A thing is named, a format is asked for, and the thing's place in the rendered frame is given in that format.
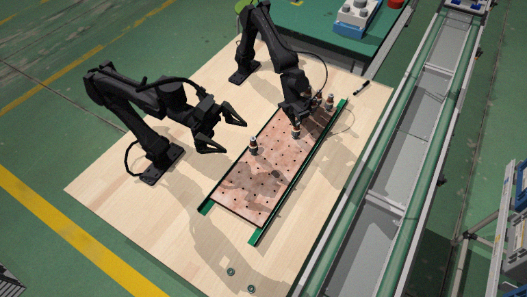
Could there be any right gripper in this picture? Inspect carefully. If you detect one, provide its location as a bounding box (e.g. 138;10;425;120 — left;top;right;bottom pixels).
181;86;247;154

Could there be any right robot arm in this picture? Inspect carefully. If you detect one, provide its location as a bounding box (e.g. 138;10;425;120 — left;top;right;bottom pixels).
83;71;216;186

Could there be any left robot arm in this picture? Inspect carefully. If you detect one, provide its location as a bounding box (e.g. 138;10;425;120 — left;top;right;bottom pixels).
228;0;309;92

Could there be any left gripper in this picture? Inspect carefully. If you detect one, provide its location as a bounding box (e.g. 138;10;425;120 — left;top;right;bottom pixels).
278;89;313;127

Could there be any pink perforated board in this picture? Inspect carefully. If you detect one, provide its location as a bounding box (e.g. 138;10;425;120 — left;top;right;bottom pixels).
210;102;337;229

